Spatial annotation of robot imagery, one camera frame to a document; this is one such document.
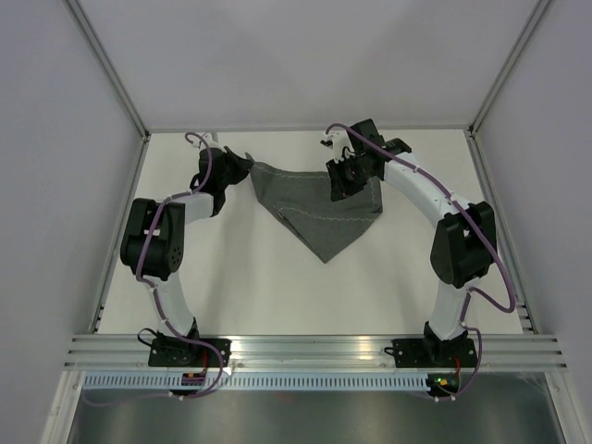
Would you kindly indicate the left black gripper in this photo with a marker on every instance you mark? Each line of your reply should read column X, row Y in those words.
column 241, row 165

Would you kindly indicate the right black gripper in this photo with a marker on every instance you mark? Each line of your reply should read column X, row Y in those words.
column 340, row 188

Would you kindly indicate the grey cloth napkin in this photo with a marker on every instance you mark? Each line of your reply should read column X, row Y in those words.
column 326, row 228

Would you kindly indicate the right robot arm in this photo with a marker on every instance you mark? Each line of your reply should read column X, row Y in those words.
column 465, row 240

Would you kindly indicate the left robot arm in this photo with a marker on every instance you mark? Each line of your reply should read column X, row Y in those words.
column 153, row 249

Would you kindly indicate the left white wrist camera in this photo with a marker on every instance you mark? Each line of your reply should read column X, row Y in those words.
column 206, row 140

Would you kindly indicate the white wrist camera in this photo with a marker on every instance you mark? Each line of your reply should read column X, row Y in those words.
column 340, row 145
column 206, row 140

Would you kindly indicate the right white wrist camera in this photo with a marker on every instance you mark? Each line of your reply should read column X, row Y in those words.
column 340, row 145

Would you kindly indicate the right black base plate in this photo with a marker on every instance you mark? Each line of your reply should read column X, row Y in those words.
column 411, row 353

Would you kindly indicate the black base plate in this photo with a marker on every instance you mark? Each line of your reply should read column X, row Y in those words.
column 411, row 353
column 175, row 353

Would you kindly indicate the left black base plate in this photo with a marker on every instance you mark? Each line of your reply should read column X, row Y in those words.
column 175, row 353

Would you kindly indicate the aluminium front rail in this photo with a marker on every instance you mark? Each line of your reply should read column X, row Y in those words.
column 501, row 353

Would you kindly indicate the left aluminium frame post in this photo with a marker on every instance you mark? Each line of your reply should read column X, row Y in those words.
column 93, row 41

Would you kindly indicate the aluminium frame post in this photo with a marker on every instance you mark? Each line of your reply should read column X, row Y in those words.
column 510, row 63
column 93, row 41

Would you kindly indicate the white slotted cable duct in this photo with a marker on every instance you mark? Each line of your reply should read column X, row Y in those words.
column 259, row 381

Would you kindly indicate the right aluminium frame post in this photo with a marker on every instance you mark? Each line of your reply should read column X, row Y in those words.
column 510, row 63

